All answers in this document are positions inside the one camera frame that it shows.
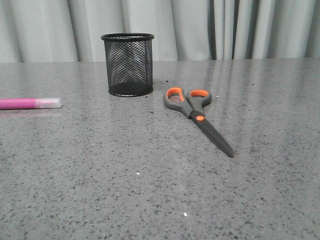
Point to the grey orange handled scissors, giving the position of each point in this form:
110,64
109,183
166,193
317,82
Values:
191,106

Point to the pink pen with clear cap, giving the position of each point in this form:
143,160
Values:
30,103

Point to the black mesh pen cup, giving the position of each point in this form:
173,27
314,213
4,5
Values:
129,63

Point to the grey curtain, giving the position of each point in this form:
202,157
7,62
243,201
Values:
71,30

